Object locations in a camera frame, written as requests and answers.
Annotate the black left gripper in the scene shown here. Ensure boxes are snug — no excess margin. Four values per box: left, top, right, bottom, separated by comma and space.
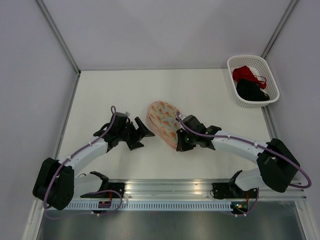
117, 117, 154, 151

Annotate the floral mesh laundry bag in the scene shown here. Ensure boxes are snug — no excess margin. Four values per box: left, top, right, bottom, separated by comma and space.
147, 100, 181, 150

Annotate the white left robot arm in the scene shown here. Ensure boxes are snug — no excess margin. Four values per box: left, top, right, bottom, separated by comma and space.
32, 112, 154, 211

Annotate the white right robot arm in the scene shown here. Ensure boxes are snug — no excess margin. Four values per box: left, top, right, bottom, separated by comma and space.
176, 115, 301, 198

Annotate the black bra in basket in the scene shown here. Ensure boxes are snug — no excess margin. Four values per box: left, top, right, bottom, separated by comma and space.
236, 79, 270, 102

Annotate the red bra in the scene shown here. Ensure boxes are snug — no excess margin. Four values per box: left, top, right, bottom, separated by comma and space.
232, 65, 267, 89

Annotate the white plastic basket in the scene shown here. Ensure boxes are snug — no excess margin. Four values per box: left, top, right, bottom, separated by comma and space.
227, 55, 280, 108

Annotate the aluminium rail at table edge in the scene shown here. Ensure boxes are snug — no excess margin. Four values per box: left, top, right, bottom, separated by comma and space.
109, 179, 307, 202

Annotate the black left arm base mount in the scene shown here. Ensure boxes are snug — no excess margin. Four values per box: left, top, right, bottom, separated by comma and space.
80, 171, 126, 199

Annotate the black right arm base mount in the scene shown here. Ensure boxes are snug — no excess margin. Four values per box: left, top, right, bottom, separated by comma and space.
210, 182, 258, 200

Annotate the white slotted cable duct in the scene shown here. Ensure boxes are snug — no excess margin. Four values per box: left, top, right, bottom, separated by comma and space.
65, 200, 232, 212

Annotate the right aluminium corner post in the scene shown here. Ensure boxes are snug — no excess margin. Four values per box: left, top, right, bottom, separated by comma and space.
260, 0, 300, 59

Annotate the aluminium corner post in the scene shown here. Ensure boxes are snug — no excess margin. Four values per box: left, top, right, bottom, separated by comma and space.
260, 0, 300, 59
34, 0, 81, 77

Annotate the left aluminium corner post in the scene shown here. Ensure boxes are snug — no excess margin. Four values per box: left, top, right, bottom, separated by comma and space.
34, 0, 81, 77

